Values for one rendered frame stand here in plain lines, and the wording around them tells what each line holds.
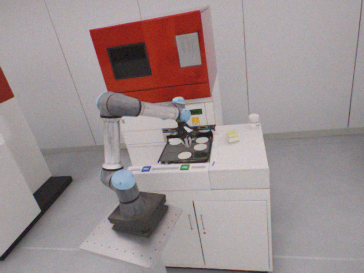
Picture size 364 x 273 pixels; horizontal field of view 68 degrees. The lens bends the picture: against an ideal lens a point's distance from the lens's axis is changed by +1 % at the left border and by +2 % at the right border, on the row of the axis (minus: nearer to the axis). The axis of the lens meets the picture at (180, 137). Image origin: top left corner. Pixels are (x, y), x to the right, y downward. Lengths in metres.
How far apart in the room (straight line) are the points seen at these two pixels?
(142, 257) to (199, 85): 1.22
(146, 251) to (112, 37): 1.44
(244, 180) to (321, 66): 2.31
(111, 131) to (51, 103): 3.16
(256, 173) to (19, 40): 3.75
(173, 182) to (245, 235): 0.62
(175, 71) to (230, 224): 1.13
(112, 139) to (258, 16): 2.46
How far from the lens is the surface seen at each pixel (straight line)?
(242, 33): 3.48
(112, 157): 1.52
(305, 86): 3.71
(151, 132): 2.31
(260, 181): 1.67
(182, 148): 2.06
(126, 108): 1.35
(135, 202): 1.49
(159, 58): 2.02
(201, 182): 1.70
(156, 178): 1.74
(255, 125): 2.05
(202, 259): 2.19
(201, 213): 1.86
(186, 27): 1.95
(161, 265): 1.85
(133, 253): 1.48
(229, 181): 1.67
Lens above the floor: 1.88
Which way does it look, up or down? 26 degrees down
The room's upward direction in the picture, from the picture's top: 11 degrees counter-clockwise
